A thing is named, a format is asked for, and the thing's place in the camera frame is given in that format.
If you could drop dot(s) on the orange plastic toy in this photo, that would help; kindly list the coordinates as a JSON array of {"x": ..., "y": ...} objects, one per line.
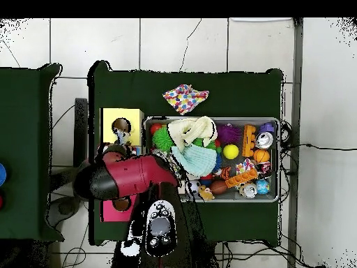
[{"x": 241, "y": 178}]

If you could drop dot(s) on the wooden box with three holes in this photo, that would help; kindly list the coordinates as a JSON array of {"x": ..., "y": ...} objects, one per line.
[{"x": 136, "y": 120}]

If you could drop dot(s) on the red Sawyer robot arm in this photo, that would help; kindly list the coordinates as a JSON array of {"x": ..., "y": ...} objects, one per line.
[{"x": 134, "y": 176}]

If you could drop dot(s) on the small orange basketball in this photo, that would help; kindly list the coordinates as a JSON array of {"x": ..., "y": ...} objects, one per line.
[{"x": 261, "y": 156}]

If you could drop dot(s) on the small brown football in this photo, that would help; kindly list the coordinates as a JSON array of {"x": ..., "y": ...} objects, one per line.
[{"x": 218, "y": 187}]

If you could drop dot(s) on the orange long plastic block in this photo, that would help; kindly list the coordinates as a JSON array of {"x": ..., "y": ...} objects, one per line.
[{"x": 249, "y": 139}]

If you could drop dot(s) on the silver soda can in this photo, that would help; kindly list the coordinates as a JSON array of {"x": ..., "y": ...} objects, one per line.
[{"x": 264, "y": 140}]

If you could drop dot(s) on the side table with green cloth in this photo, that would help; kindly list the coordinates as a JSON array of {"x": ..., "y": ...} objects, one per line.
[{"x": 28, "y": 139}]

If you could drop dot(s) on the clear plastic water bottle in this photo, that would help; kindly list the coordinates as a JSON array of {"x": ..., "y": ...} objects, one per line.
[{"x": 121, "y": 135}]

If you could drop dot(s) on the polka dot cloth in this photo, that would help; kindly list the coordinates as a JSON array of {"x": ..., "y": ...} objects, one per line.
[{"x": 186, "y": 97}]

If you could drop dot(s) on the yellow ball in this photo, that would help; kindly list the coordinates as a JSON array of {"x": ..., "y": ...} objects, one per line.
[{"x": 231, "y": 152}]

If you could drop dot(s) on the mint green cloth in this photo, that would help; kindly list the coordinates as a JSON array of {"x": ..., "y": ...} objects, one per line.
[{"x": 196, "y": 161}]

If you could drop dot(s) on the blue round object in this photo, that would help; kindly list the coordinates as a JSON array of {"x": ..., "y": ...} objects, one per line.
[{"x": 2, "y": 174}]

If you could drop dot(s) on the dark green tablecloth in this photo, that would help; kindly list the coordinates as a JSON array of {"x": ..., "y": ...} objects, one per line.
[{"x": 128, "y": 89}]

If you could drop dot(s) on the black upright panel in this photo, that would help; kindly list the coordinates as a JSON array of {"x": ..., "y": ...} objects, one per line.
[{"x": 81, "y": 134}]

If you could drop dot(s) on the purple spiky ball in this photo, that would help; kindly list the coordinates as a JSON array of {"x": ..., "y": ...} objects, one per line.
[{"x": 228, "y": 134}]

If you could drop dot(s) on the green spiky ball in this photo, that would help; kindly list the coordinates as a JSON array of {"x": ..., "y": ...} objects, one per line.
[{"x": 162, "y": 138}]

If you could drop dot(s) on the cream cloth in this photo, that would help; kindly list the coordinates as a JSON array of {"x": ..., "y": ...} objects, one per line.
[{"x": 189, "y": 131}]

